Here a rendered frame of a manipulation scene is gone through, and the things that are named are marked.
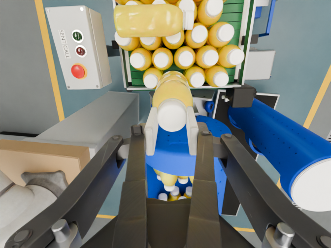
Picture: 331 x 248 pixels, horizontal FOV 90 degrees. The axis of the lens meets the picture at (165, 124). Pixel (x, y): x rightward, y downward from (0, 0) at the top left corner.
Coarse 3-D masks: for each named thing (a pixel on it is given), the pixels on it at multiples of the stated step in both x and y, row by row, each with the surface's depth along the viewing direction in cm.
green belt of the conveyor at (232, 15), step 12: (228, 0) 54; (240, 0) 54; (228, 12) 55; (240, 12) 55; (240, 24) 56; (168, 48) 60; (132, 72) 65; (180, 72) 64; (228, 72) 63; (132, 84) 66; (204, 84) 65
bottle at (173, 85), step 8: (168, 72) 34; (176, 72) 34; (160, 80) 32; (168, 80) 27; (176, 80) 27; (184, 80) 30; (160, 88) 25; (168, 88) 24; (176, 88) 24; (184, 88) 25; (160, 96) 24; (168, 96) 23; (176, 96) 23; (184, 96) 23; (152, 104) 26; (160, 104) 23; (184, 104) 23; (192, 104) 25
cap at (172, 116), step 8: (168, 104) 21; (176, 104) 21; (160, 112) 21; (168, 112) 21; (176, 112) 21; (184, 112) 21; (160, 120) 21; (168, 120) 21; (176, 120) 21; (184, 120) 21; (168, 128) 22; (176, 128) 22
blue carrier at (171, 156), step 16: (160, 128) 53; (208, 128) 51; (224, 128) 51; (160, 144) 44; (176, 144) 44; (160, 160) 42; (176, 160) 40; (192, 160) 40; (224, 176) 48; (160, 192) 76; (224, 192) 55
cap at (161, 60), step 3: (159, 54) 45; (162, 54) 45; (156, 57) 45; (159, 57) 45; (162, 57) 45; (165, 57) 45; (156, 60) 46; (159, 60) 45; (162, 60) 45; (165, 60) 45; (156, 63) 46; (159, 63) 46; (162, 63) 46; (165, 63) 46; (159, 66) 46; (162, 66) 46
